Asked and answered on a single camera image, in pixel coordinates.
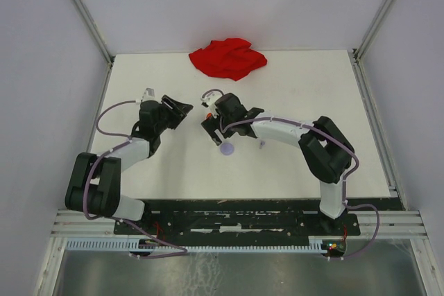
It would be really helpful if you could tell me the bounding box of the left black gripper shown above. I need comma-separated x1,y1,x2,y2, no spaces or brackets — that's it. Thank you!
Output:
155,94,193,134

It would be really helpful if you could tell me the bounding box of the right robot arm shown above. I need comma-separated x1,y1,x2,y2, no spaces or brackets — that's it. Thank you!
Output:
200,89,359,234

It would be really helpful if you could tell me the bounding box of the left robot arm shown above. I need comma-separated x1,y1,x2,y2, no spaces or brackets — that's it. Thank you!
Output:
65,95,194,234

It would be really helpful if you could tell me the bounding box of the purple earbud charging case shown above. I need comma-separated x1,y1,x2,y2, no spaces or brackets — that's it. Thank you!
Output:
219,142,234,156

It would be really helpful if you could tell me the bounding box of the red crumpled cloth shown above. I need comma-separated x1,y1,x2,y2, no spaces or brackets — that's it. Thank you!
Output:
189,37,268,81

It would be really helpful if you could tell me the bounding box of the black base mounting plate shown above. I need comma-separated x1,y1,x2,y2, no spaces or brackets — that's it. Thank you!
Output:
74,198,405,241

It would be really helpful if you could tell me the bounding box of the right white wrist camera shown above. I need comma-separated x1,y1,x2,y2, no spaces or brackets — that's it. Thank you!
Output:
200,89,224,113

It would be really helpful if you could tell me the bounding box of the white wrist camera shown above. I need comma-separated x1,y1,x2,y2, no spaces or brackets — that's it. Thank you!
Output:
200,89,224,113
138,87,155,103

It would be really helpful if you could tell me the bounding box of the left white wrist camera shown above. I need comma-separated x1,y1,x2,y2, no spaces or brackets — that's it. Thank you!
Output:
138,87,155,103

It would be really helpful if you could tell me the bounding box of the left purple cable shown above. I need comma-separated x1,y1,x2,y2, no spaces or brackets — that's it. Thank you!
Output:
84,100,189,260

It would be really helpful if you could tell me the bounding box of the aluminium front frame rail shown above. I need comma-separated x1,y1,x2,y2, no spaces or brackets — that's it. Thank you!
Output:
51,210,427,240

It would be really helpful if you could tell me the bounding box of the white slotted cable duct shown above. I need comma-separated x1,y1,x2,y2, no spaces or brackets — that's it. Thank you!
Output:
65,236,344,251

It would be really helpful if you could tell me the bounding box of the right aluminium frame post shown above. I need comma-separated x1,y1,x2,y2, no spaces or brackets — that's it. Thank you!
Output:
353,0,397,62

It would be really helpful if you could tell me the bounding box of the aluminium frame post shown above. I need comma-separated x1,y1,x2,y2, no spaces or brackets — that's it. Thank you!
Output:
353,0,397,62
71,0,114,64

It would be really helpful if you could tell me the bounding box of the left aluminium frame post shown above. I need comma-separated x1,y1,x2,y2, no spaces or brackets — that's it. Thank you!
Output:
71,0,114,64

